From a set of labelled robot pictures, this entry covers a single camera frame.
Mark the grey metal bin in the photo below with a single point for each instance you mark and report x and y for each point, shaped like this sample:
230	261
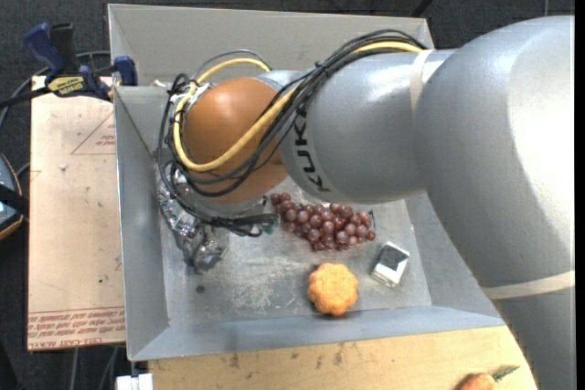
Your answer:
256	283

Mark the red toy grape bunch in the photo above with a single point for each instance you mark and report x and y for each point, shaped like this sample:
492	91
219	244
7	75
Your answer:
326	226

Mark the orange flower-shaped toy pastry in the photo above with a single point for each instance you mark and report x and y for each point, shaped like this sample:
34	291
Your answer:
332	289

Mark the brown cardboard board, red print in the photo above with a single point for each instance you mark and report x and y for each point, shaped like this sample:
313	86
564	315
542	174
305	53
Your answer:
73	219

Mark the clear glass cube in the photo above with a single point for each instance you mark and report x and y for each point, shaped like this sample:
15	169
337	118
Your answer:
390	264

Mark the orange toy carrot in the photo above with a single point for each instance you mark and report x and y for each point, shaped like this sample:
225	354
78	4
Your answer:
477	381

